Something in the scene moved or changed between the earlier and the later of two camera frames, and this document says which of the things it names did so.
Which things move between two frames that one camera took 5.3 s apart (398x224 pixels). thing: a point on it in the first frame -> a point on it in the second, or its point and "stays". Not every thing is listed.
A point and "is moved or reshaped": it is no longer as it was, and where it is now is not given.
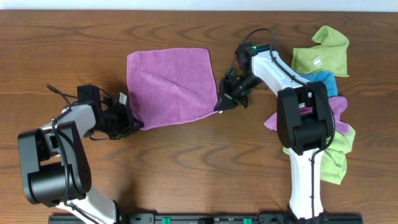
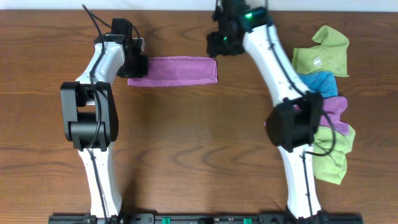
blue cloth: x=327 y=77 stays
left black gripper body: x=123 y=119 -> x=137 y=66
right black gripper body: x=230 y=93 -> x=214 y=43
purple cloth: x=170 y=87 is moved or reshaped
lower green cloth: x=334 y=163 stays
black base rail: x=282 y=218 stays
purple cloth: x=338 y=105 stays
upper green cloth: x=329 y=56 stays
